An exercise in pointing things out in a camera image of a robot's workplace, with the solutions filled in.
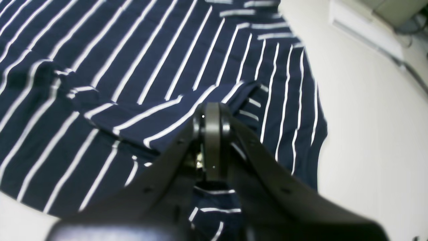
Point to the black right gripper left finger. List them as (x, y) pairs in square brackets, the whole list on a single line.
[(156, 205)]

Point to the navy white striped T-shirt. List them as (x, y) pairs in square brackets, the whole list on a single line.
[(92, 91)]

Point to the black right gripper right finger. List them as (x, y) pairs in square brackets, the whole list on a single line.
[(275, 205)]

